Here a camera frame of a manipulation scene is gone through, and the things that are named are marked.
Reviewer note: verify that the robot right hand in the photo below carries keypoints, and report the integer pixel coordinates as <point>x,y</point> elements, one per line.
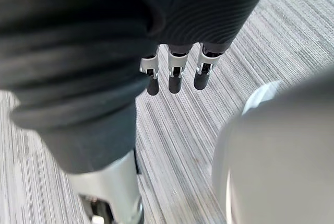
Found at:
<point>104,38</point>

